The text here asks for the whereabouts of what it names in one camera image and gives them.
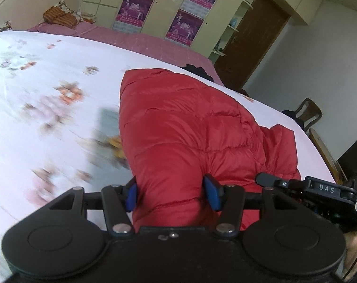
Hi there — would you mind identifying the white floral blanket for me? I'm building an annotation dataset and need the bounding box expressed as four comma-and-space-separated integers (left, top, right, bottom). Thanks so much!
0, 29, 336, 283

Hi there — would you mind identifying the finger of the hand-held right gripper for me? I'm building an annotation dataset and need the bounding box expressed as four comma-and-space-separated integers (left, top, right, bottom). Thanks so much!
255, 172, 308, 196

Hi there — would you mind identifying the cream corner shelf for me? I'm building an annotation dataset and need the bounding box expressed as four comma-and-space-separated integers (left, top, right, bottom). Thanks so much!
212, 0, 255, 57

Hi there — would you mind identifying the wooden table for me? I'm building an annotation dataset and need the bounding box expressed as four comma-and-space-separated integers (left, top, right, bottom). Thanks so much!
309, 128, 348, 184

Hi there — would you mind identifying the red puffer jacket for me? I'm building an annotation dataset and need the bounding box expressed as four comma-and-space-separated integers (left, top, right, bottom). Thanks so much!
119, 68, 302, 234

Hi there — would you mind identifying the pink bed sheet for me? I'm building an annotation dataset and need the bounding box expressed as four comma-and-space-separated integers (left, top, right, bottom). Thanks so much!
27, 22, 225, 88

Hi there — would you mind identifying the brown wooden door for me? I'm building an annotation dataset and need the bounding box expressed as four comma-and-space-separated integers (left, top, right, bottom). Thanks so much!
213, 0, 290, 91

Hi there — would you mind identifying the stack of books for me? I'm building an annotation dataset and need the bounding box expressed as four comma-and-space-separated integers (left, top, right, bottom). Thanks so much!
78, 12, 97, 23

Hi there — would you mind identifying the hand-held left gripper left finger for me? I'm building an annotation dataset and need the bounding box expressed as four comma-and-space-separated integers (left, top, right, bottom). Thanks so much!
48, 176, 137, 236

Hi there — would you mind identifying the orange striped pillow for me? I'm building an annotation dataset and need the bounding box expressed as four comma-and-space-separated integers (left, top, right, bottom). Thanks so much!
43, 6, 79, 28

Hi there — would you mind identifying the cream wardrobe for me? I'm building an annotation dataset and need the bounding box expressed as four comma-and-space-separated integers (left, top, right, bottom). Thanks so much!
80, 0, 325, 63

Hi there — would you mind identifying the wooden chair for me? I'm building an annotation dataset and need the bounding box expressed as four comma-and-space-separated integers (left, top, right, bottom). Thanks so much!
293, 97, 323, 132

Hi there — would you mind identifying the black cloth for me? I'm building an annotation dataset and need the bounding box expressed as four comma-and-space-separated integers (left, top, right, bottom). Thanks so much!
184, 64, 215, 81

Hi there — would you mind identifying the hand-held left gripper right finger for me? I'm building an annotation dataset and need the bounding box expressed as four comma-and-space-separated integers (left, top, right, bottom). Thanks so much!
203, 174, 303, 238

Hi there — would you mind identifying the person's right hand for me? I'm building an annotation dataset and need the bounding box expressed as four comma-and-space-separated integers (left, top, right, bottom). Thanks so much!
344, 227, 357, 275

